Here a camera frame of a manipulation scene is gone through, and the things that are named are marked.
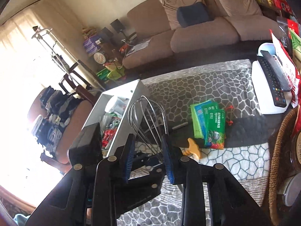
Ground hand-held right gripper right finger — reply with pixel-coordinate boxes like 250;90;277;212
162;134;274;226

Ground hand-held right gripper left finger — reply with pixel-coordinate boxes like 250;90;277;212
25;134;136;226

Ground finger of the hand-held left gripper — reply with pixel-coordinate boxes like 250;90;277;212
133;149;165;173
115;169;164;220

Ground metal whisk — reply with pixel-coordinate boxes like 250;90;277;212
128;96;170;164

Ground white storage box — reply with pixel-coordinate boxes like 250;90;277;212
82;79;151;158

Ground red tool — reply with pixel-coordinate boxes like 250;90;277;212
102;125;119;147

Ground yellow wooden toy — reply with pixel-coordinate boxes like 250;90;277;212
183;138;203;159

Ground brown armchair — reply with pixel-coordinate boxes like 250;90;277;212
27;87;96;171

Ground pile of clothes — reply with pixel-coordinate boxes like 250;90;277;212
33;87;84;151

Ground light green packet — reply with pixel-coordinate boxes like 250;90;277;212
190;100;218;139

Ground dark wooden chair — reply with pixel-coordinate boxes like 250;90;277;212
59;60;105;104

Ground green printed packet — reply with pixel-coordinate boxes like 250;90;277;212
204;109;227;150

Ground green plastic box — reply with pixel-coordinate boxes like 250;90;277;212
96;66;125;83

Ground grey patterned blanket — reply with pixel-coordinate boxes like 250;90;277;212
115;59;278;226

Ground purple box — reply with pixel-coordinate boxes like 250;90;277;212
83;37;101;49
86;45;102;56

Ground wicker basket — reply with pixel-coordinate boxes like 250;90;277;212
268;107;301;225

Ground white papers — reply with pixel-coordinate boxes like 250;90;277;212
126;39;151;57

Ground beige curtain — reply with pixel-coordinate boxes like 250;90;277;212
0;0;83;128

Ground white tray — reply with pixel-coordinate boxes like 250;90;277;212
252;42;293;115

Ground white coat stand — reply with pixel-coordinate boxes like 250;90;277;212
32;26;71;76

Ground black speaker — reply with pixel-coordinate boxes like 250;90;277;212
110;19;125;34

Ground white jar lid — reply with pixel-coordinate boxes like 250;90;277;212
281;176;301;206

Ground beige sofa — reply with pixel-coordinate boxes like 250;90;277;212
122;0;285;70

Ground dark jar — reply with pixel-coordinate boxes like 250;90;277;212
290;132;301;170

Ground long black remote control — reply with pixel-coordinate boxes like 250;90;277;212
256;55;288;108

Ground short black remote control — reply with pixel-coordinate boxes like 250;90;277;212
260;50;293;92

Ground blue cushion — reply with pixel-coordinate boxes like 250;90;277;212
176;2;210;27

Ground red and white packet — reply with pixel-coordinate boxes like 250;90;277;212
269;29;301;106

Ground small beige pillow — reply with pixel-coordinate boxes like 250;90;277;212
158;0;207;30

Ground red boxes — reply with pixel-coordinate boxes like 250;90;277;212
267;0;294;13

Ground red-ended wire tool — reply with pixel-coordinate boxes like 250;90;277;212
224;105;236;125

